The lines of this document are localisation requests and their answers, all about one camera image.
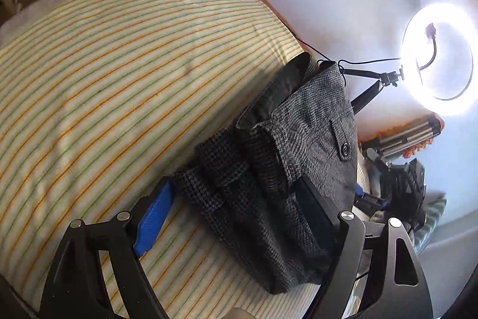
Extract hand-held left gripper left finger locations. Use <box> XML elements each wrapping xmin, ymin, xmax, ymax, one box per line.
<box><xmin>39</xmin><ymin>178</ymin><xmax>177</xmax><ymax>319</ymax></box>

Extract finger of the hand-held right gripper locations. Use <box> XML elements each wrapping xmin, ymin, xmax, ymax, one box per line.
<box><xmin>353</xmin><ymin>182</ymin><xmax>390</xmax><ymax>212</ymax></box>

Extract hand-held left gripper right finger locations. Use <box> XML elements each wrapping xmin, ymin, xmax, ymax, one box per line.
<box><xmin>296</xmin><ymin>174</ymin><xmax>434</xmax><ymax>319</ymax></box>

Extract grey tweed pants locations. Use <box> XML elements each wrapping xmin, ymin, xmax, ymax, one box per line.
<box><xmin>174</xmin><ymin>52</ymin><xmax>360</xmax><ymax>296</ymax></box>

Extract silver-legged tripod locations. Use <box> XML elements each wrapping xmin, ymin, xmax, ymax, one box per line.
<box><xmin>360</xmin><ymin>115</ymin><xmax>442</xmax><ymax>159</ymax></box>

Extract orange knitted cloth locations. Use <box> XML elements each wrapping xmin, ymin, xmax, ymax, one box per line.
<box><xmin>368</xmin><ymin>116</ymin><xmax>446</xmax><ymax>160</ymax></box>

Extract striped yellow blanket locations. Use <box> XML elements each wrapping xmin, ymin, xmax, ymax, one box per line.
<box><xmin>0</xmin><ymin>0</ymin><xmax>371</xmax><ymax>319</ymax></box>

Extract black ring light stand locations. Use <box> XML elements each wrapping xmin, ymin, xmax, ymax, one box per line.
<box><xmin>337</xmin><ymin>59</ymin><xmax>408</xmax><ymax>116</ymax></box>

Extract white ring light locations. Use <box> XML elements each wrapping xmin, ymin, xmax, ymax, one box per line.
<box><xmin>401</xmin><ymin>2</ymin><xmax>478</xmax><ymax>117</ymax></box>

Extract black cable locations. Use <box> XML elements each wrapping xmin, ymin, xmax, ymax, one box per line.
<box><xmin>216</xmin><ymin>0</ymin><xmax>405</xmax><ymax>66</ymax></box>

